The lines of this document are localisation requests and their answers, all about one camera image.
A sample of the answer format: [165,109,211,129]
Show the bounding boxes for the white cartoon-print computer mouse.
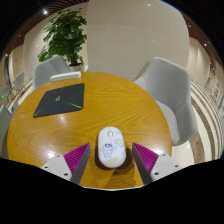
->
[97,126,127,169]

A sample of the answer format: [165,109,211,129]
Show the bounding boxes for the large green leafy plant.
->
[37,8,88,67]

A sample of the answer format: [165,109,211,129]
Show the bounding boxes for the white plant pot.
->
[68,63,84,73]

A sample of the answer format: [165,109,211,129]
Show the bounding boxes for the small white chair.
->
[12,71,26,96]

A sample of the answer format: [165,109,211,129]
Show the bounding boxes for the white power strip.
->
[48,70,83,83]

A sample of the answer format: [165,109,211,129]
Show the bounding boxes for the light grey shell chair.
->
[32,55,72,92]
[133,56,199,147]

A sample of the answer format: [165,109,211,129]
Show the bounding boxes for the grey-green armchair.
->
[0,104,14,158]

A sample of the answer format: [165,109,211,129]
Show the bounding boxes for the black mouse pad green lines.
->
[32,83,86,119]

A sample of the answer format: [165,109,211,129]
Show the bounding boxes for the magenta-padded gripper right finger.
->
[131,142,184,186]

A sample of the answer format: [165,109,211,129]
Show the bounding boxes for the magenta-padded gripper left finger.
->
[40,142,92,186]

